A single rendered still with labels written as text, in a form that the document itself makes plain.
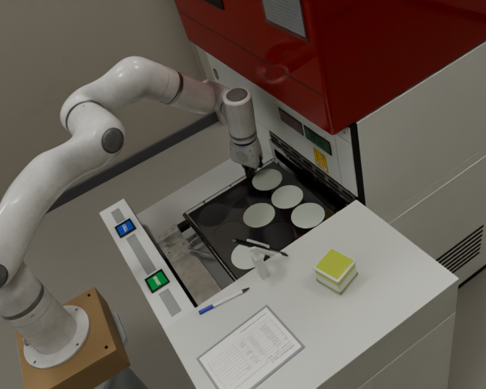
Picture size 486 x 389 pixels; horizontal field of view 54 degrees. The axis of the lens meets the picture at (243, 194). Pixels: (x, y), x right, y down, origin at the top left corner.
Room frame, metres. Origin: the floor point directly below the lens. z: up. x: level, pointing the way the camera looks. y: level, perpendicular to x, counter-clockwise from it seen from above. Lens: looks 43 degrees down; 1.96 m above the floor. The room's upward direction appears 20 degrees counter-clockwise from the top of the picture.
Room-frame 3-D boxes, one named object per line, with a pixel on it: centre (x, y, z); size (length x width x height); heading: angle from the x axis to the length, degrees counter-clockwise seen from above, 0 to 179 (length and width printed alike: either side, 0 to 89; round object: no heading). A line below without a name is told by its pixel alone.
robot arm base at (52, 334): (0.84, 0.62, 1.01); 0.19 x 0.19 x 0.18
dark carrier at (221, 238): (1.03, -0.03, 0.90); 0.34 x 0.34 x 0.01; 18
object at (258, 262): (0.76, 0.00, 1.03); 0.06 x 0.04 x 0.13; 108
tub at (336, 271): (0.67, -0.15, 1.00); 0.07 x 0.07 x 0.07; 33
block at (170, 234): (1.08, 0.27, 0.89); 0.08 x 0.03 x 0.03; 108
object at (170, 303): (0.98, 0.34, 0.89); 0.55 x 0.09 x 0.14; 18
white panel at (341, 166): (1.28, -0.18, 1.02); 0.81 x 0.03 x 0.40; 18
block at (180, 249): (1.01, 0.25, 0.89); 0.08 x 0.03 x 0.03; 108
